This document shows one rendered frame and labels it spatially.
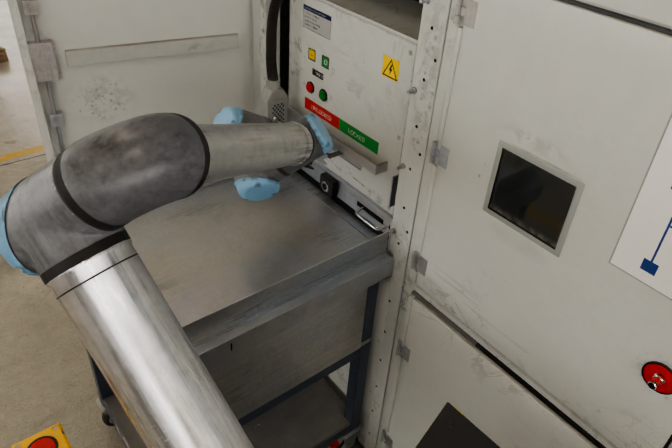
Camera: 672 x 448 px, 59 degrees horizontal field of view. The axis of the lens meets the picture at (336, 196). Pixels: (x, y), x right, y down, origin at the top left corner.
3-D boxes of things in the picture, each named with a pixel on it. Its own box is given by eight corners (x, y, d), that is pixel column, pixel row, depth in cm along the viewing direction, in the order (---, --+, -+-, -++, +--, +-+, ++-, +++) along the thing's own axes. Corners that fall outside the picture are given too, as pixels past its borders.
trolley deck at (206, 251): (143, 404, 118) (139, 385, 115) (48, 242, 157) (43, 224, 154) (391, 275, 154) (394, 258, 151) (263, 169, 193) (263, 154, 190)
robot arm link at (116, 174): (115, 91, 64) (319, 105, 128) (39, 148, 68) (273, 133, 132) (165, 185, 63) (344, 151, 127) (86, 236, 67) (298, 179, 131)
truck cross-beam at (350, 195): (394, 240, 154) (396, 222, 151) (279, 152, 188) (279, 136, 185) (407, 234, 157) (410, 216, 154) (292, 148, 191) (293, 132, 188)
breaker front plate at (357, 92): (389, 221, 154) (414, 44, 127) (285, 143, 184) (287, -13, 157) (393, 219, 154) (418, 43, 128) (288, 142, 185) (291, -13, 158)
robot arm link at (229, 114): (213, 154, 130) (203, 118, 135) (255, 164, 140) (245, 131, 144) (239, 130, 126) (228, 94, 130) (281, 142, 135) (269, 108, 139)
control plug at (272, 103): (267, 148, 173) (267, 93, 163) (258, 141, 176) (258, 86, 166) (289, 141, 177) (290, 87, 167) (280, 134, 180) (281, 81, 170)
